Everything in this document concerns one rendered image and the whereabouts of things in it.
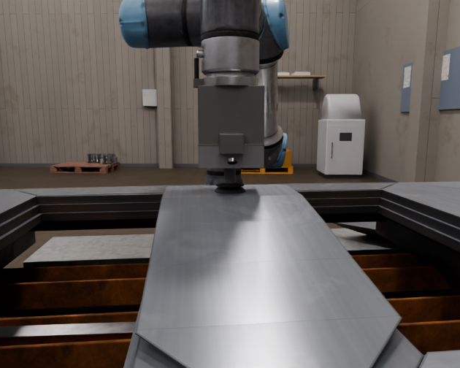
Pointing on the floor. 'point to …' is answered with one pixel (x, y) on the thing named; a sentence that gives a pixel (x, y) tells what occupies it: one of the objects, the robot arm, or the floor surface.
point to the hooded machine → (340, 137)
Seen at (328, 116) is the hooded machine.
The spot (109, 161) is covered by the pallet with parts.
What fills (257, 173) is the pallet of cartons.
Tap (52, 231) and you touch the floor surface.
